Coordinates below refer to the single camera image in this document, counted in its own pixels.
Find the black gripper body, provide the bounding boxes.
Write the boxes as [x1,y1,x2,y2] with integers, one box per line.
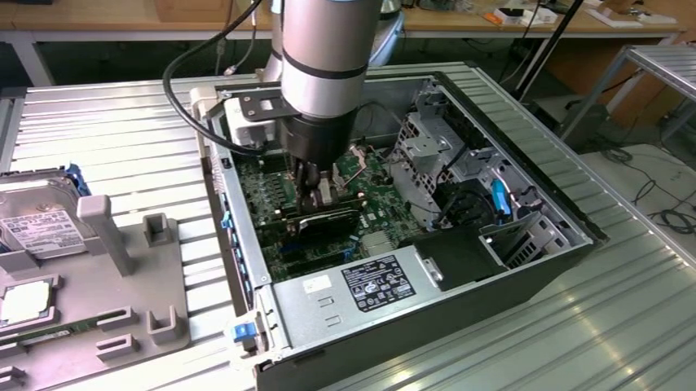
[285,108,359,172]

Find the green graphics card black cooler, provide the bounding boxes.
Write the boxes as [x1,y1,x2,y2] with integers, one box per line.
[254,202,361,245]

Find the silver socket cover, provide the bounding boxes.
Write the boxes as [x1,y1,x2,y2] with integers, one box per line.
[330,144,366,192]

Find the thin metal locking lever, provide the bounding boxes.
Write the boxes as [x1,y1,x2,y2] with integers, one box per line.
[342,154,369,191]

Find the green motherboard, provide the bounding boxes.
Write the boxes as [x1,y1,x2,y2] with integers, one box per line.
[232,140,430,282]

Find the silver chipset heatsink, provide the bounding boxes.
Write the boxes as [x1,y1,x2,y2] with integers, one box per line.
[359,233,402,253]

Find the long black expansion slot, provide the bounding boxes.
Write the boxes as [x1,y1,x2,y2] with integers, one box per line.
[283,253,350,279]

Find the silver drive cage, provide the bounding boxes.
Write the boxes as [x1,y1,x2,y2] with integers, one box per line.
[391,110,486,215]

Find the silver power supply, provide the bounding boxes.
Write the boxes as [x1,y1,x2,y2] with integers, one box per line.
[269,249,448,352]

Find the blue case latch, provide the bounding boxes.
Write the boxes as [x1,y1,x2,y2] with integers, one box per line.
[226,323,258,344]

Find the wooden desk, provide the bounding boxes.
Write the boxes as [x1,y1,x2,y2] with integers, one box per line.
[0,0,687,87]

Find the silver perforated disk bay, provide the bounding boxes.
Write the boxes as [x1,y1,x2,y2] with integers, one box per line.
[477,210,593,273]

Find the black open PC case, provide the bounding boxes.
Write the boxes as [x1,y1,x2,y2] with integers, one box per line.
[187,69,608,391]

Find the black equipment box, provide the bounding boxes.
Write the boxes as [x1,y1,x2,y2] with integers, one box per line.
[529,95,611,150]

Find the black stand pole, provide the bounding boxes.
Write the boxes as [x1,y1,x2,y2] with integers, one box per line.
[513,0,586,95]

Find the grey parts rack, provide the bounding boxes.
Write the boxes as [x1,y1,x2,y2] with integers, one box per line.
[0,193,192,391]

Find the silver hard disk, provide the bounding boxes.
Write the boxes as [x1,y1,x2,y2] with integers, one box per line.
[0,170,91,261]

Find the green RAM stick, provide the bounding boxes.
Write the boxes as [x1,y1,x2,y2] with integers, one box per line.
[0,319,104,347]

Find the silver CPU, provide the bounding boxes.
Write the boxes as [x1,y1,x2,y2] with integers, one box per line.
[0,280,55,327]

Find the white flat package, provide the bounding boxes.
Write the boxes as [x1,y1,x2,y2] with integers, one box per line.
[584,6,647,29]

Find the black looped wire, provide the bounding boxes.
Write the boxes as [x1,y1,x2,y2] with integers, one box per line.
[355,101,407,142]

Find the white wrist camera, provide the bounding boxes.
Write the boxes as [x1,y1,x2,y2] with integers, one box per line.
[223,90,295,148]

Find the thin cable silver plug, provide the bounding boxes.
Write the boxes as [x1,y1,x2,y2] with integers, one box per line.
[215,7,261,77]

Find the black wire bundle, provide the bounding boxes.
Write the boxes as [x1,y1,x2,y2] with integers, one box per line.
[434,182,500,232]

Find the blue wire plug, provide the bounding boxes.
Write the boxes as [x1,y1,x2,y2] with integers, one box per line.
[488,178,513,226]

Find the blue disk bracket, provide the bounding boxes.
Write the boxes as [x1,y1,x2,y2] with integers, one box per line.
[53,161,92,200]

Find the black floor cables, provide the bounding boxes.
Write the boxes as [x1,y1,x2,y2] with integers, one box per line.
[629,162,696,236]

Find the metal frame table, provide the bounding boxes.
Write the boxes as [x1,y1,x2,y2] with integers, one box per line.
[557,43,696,143]

